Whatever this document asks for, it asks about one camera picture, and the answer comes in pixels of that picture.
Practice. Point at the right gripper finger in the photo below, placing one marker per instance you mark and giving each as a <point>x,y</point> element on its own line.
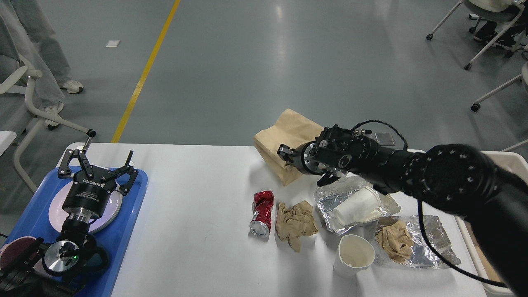
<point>287,154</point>
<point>329,176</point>

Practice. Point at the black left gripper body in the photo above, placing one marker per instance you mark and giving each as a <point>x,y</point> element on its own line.
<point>91,193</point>

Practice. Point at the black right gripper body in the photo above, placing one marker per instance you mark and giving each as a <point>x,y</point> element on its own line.
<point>338,148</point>

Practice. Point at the brown paper bag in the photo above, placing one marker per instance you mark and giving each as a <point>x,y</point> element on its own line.
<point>491,273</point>
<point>292,129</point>

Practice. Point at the pink plate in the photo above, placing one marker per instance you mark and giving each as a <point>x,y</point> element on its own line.
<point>56,215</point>

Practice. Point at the white paper cup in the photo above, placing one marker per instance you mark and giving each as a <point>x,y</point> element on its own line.
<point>362,206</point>
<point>354,254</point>

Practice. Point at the brown paper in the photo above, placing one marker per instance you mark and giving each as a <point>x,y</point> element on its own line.
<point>396,241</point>
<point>295,222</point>

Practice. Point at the pink mug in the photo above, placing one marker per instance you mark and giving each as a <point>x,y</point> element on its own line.
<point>22,255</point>

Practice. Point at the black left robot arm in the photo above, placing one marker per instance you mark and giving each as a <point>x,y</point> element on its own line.
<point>72,237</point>

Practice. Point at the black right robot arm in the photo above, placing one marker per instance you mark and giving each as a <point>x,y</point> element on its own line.
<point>455,178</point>

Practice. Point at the green plate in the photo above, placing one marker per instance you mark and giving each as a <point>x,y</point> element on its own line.
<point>101,223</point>

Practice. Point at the metal floor socket plates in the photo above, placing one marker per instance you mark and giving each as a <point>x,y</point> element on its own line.
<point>383,139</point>

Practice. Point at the white paper cup lying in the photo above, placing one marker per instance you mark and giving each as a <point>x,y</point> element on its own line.
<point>362,206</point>

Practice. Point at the blue plastic tray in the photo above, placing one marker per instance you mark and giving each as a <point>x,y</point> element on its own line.
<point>35,222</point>

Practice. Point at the dark blue mug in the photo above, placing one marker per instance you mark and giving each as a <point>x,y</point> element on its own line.
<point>94,264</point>

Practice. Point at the white side table corner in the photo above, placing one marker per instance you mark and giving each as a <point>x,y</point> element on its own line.
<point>6,139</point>

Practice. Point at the grey office chair left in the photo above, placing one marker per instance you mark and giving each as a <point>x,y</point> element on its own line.
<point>19,71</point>

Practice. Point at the crushed red soda can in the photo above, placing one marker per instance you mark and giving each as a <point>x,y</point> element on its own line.
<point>260,224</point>

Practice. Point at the person in grey trousers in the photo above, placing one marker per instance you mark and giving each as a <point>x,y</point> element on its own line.
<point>26,31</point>

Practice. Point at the beige plastic bin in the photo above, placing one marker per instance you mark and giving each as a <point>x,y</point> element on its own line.
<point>514,163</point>

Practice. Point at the white chair base far right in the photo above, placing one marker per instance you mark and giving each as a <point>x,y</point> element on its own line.
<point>521,77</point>

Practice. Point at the white chair right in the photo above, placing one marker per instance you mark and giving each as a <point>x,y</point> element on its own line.
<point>508,12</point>

